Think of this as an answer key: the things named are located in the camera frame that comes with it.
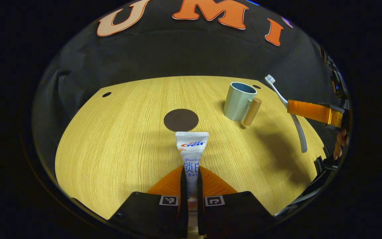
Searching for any pale green cup wooden handle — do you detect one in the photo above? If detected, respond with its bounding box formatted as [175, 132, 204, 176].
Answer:
[223, 82, 262, 126]

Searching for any black backdrop cloth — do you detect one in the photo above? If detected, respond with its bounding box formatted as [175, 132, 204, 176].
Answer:
[32, 0, 349, 186]

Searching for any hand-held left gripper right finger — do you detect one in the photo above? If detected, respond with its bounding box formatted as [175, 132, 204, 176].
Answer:
[197, 166, 274, 238]

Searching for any pale blue toothbrush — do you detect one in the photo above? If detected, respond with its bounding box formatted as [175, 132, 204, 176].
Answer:
[265, 74, 308, 153]

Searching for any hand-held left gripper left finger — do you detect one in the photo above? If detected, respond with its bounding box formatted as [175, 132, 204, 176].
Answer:
[108, 166, 189, 239]

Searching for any white toothpaste tube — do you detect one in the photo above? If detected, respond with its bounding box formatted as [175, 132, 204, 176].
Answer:
[175, 131, 209, 239]

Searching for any brown round coaster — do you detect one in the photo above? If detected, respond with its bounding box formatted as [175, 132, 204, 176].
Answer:
[163, 109, 199, 132]

